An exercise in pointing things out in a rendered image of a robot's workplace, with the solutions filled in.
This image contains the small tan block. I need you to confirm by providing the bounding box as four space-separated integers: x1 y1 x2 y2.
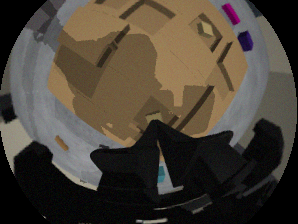
145 111 162 124
198 22 213 37

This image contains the tan wooden puzzle board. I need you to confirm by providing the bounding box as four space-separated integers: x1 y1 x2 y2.
47 0 249 148

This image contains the small brown flat block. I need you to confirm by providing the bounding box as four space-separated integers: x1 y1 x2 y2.
55 135 69 152

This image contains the teal rectangular block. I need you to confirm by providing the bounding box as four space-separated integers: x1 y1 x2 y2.
157 167 165 183

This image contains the magenta rectangular block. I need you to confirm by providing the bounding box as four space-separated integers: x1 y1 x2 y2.
222 3 239 24

